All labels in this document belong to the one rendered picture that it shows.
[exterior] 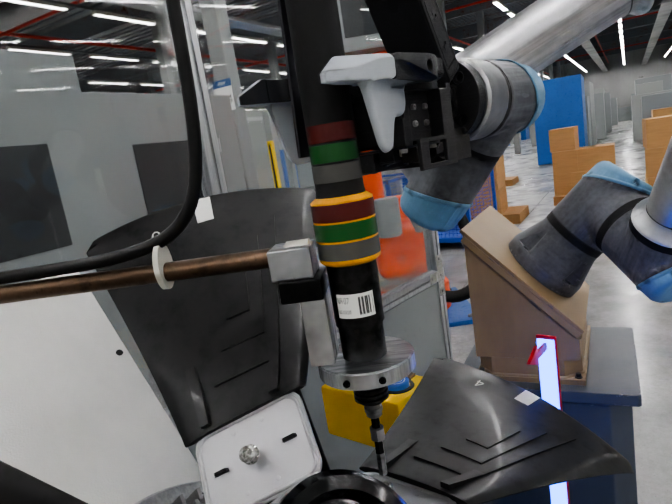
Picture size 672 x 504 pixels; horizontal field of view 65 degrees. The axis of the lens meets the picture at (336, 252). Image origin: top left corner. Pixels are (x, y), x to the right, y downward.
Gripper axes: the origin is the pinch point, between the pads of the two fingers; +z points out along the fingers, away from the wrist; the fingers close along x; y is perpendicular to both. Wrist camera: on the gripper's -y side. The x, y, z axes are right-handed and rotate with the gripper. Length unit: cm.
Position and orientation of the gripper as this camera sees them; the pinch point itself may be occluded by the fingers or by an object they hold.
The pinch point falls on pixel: (288, 77)
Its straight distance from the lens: 34.6
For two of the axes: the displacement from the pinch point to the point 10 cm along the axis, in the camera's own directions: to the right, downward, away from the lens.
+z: -6.4, 2.4, -7.3
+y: 1.5, 9.7, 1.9
